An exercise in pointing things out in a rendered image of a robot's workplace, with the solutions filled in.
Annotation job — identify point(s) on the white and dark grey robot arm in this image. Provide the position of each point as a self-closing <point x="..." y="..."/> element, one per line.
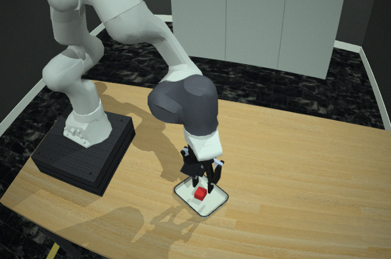
<point x="183" y="96"/>

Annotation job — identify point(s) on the red block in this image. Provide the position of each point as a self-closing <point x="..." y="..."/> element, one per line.
<point x="200" y="193"/>

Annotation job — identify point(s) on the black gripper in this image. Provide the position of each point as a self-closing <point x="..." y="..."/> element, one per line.
<point x="213" y="176"/>

